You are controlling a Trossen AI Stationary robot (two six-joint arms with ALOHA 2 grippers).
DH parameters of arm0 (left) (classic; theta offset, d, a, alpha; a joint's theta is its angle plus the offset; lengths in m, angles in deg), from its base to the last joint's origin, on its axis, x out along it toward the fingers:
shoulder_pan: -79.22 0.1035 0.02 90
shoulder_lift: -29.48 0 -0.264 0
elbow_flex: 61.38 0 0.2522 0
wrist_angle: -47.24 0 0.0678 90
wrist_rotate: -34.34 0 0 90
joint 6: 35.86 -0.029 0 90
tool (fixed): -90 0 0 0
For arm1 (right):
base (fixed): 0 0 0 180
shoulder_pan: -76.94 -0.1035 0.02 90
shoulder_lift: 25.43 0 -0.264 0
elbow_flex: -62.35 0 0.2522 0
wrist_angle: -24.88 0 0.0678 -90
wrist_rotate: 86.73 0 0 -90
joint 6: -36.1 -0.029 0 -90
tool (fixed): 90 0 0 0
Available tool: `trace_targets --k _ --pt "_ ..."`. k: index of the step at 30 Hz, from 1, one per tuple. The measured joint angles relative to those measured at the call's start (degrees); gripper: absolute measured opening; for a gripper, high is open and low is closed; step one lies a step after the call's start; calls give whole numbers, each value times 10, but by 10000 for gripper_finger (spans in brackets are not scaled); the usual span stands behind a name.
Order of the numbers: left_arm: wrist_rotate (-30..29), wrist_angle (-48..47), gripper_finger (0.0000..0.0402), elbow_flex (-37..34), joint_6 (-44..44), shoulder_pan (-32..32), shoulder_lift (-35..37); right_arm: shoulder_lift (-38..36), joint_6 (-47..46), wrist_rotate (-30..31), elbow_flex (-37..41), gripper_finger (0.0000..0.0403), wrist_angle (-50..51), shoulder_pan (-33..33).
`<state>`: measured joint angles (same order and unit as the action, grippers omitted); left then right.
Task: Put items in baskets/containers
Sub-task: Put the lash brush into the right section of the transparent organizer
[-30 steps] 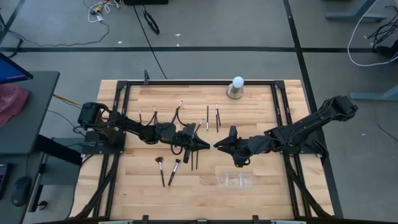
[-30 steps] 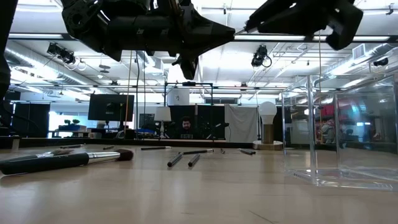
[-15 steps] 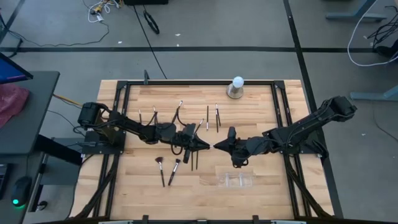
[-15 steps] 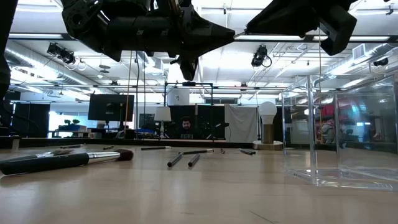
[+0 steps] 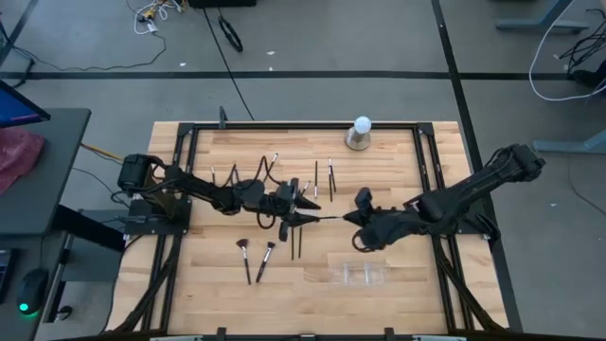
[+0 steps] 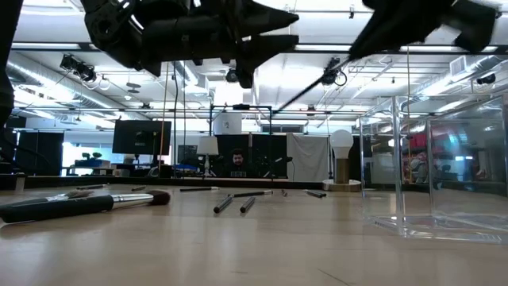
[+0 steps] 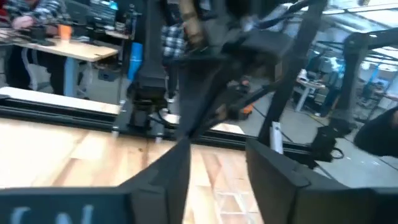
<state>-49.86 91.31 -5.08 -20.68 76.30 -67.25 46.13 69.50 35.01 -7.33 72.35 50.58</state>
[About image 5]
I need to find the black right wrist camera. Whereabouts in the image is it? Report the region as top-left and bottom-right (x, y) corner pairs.
(354, 187), (376, 214)

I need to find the long white cable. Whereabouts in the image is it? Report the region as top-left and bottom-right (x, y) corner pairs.
(528, 0), (606, 103)

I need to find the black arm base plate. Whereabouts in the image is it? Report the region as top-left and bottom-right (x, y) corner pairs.
(125, 198), (193, 236)
(454, 207), (501, 241)

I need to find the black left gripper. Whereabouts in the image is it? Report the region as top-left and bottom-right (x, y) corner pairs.
(263, 194), (322, 242)

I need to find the white and yellow cable bundle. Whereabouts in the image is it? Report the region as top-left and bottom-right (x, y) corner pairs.
(132, 0), (184, 37)

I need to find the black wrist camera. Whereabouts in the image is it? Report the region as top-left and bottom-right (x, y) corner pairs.
(354, 187), (376, 214)
(276, 178), (300, 203)

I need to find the fluffy powder makeup brush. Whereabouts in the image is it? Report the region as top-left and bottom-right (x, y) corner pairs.
(255, 241), (276, 284)

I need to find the fan makeup brush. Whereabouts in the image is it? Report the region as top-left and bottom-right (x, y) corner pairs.
(235, 238), (253, 286)

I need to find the black box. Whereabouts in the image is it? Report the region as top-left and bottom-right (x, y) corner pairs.
(187, 0), (258, 9)

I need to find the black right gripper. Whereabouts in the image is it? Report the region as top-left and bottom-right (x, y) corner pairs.
(343, 210), (408, 250)

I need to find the grey-blue desk leg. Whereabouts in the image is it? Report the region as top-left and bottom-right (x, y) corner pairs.
(532, 130), (606, 155)
(495, 0), (591, 34)

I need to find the thin black floor cable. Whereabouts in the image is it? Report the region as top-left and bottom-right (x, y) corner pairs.
(0, 32), (168, 72)
(202, 7), (256, 122)

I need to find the pink cloth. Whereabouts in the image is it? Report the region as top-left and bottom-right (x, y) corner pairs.
(0, 126), (47, 195)

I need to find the clear acrylic brush container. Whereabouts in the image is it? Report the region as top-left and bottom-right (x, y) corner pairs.
(329, 259), (392, 288)

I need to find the black mouse with green light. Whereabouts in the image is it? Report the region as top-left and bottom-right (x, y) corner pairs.
(16, 267), (50, 317)

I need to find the dark grey desk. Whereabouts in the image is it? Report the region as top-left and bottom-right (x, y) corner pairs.
(0, 107), (93, 238)

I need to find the black cable loop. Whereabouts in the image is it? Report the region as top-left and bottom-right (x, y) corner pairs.
(217, 15), (244, 53)

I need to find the black aluminium table frame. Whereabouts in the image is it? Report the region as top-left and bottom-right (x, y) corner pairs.
(111, 106), (508, 341)

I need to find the blue screen computer monitor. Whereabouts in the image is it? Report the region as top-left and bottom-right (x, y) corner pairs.
(0, 79), (52, 130)

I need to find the black desk crossbar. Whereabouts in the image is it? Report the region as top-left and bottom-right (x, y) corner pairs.
(51, 204), (127, 253)

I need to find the brass lamp with white bulb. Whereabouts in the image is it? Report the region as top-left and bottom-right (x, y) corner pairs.
(344, 116), (373, 152)

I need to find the black cable bundle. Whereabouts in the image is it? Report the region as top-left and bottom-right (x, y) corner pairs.
(558, 8), (606, 72)

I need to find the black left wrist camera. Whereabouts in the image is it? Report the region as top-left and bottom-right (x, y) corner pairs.
(276, 178), (300, 203)

